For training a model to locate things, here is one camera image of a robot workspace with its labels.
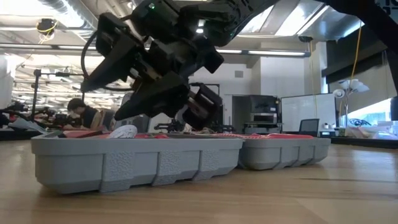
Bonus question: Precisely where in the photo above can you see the white-frame mesh office chair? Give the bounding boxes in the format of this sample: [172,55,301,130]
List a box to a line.
[121,93,152,133]

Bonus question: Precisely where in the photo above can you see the pink tool handle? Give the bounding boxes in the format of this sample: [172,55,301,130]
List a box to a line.
[63,129,105,139]

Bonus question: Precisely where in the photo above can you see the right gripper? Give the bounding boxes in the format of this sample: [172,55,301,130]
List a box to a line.
[80,12,225,121]

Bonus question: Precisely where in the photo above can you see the grey plastic tool case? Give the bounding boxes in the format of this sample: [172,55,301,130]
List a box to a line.
[30,132,331,195]

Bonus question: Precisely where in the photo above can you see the long tube ceiling light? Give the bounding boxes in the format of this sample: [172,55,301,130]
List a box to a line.
[0,43,312,58]

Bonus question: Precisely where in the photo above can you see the yellow hanging cable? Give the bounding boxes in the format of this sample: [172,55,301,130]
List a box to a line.
[350,21,363,80]

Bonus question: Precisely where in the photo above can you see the white multi-head floor lamp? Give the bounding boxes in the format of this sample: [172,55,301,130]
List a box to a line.
[332,78,371,137]

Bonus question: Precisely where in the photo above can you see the clear plastic bag pile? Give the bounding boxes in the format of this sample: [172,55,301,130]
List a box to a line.
[341,119,398,141]

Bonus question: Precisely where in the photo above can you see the blue-grey chair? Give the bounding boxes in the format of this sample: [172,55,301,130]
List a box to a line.
[102,109,116,131]

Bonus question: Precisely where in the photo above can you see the silver oven appliance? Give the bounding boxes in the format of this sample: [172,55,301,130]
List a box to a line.
[250,112,277,124]

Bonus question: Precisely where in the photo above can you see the black equipment cabinet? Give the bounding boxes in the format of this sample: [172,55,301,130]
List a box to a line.
[248,95,280,135]

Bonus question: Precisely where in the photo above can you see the black rig frame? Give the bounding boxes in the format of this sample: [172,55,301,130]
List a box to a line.
[30,68,88,125]
[189,82,221,94]

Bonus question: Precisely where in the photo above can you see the pink thick-handled tool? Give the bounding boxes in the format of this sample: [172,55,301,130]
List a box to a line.
[266,133,315,140]

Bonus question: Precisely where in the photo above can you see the whiteboard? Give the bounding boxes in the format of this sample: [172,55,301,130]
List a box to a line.
[279,93,337,133]

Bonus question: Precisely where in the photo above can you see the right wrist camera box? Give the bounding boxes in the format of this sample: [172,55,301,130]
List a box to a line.
[182,83,224,131]

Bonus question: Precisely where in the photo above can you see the black round ceiling fixture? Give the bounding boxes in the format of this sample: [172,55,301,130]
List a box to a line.
[36,18,59,41]

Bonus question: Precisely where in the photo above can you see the grey mesh office chair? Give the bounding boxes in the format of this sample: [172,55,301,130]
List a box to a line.
[298,118,320,136]

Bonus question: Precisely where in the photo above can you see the black cable bundle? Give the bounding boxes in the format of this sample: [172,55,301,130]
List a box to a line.
[349,118,373,128]

